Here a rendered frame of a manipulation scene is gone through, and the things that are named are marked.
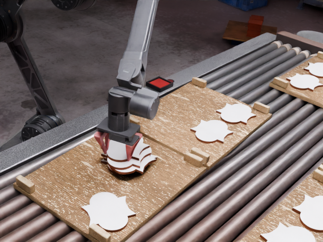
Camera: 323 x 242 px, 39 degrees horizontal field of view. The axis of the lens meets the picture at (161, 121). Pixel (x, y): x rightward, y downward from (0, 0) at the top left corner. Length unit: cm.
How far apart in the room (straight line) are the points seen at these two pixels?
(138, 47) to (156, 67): 282
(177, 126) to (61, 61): 272
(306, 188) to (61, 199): 67
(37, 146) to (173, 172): 43
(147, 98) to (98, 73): 279
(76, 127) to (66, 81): 227
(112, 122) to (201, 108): 51
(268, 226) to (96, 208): 43
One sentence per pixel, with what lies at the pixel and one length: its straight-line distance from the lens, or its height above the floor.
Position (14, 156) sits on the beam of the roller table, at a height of 92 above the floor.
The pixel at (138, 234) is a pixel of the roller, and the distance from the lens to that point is 116.
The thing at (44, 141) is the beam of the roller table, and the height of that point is 91.
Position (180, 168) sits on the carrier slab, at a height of 94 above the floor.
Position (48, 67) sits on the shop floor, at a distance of 403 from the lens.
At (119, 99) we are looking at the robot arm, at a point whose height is 118.
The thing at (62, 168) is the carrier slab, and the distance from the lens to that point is 133.
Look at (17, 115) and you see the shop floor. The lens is 338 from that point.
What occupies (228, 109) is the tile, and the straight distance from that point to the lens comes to 163.
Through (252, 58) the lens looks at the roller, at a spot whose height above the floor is 91.
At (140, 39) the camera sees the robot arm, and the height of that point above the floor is 127.
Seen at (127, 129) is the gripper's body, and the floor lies 108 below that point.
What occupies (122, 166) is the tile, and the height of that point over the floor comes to 98.
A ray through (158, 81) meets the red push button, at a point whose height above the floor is 93.
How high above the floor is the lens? 175
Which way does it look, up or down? 32 degrees down
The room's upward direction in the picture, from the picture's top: 5 degrees clockwise
